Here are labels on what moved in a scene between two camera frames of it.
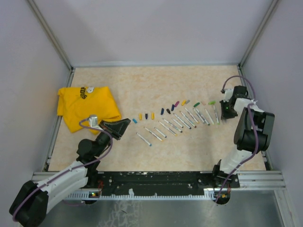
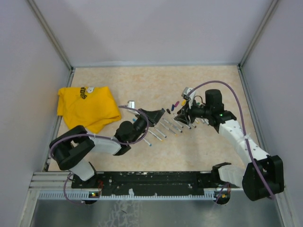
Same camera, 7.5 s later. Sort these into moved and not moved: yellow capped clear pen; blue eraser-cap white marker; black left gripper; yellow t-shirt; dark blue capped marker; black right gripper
Moved: black right gripper; black left gripper
Not moved: dark blue capped marker; yellow capped clear pen; blue eraser-cap white marker; yellow t-shirt
